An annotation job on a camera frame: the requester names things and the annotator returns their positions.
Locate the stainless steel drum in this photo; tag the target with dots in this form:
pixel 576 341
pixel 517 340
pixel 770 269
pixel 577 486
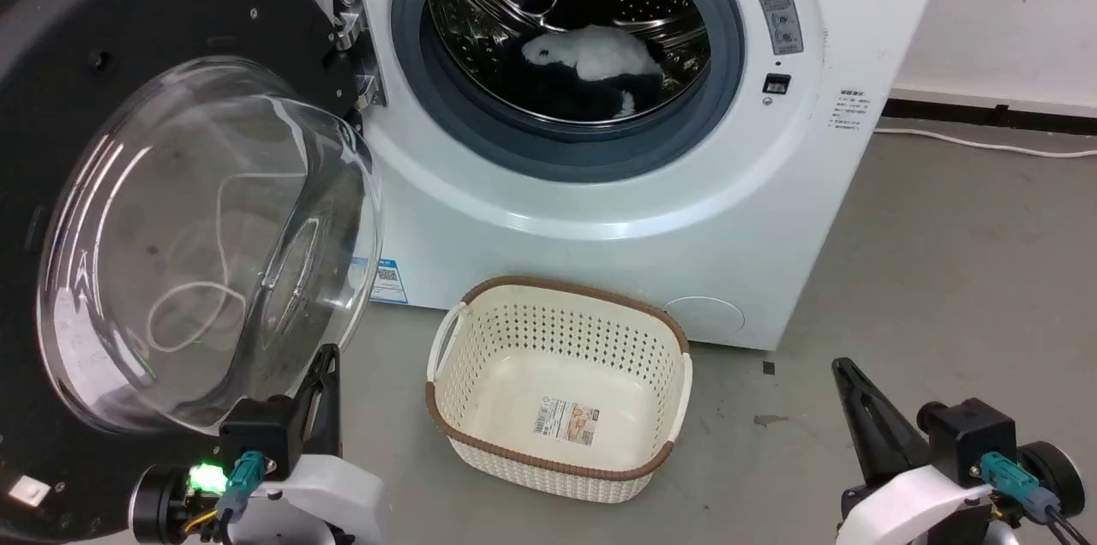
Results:
pixel 514 5

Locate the black washer door with glass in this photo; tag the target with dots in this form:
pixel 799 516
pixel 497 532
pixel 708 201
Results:
pixel 51 22

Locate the cream laundry basket brown rim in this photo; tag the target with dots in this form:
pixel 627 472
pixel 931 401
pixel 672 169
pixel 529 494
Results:
pixel 480 339

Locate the grey warning sticker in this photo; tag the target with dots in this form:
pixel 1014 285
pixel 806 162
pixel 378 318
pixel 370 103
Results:
pixel 778 14

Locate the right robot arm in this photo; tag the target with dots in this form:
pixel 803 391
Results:
pixel 1056 476

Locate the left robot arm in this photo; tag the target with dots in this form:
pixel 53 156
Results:
pixel 158 502

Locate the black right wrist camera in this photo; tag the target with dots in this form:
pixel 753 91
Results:
pixel 968 434

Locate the round white filter cover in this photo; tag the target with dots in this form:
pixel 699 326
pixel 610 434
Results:
pixel 703 318

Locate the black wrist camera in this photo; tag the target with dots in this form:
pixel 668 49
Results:
pixel 257 429
pixel 968 434

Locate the paper basket label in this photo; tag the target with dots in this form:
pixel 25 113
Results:
pixel 567 420

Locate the blue white energy sticker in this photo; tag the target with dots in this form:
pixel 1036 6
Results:
pixel 390 279

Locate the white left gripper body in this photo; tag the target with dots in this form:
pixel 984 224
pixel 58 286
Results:
pixel 334 498

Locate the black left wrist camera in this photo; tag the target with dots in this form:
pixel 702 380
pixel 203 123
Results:
pixel 257 429

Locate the white front-load washing machine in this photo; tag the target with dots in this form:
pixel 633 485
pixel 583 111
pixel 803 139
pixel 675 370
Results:
pixel 600 211

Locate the black baseboard strip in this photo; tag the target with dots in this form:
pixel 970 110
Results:
pixel 960 114

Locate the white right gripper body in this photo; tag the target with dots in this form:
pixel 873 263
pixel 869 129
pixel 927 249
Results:
pixel 908 511

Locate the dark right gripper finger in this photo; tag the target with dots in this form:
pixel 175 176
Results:
pixel 883 434

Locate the metal door hinge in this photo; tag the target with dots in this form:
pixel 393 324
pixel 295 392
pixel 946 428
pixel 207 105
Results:
pixel 353 22

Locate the white fluffy garment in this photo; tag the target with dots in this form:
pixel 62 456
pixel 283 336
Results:
pixel 600 52

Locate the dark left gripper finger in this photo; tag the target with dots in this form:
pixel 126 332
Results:
pixel 310 408
pixel 332 416

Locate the black garment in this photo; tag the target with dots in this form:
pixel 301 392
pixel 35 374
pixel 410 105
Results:
pixel 557 98

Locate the black door latch socket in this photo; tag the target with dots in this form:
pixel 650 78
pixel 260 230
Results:
pixel 776 84

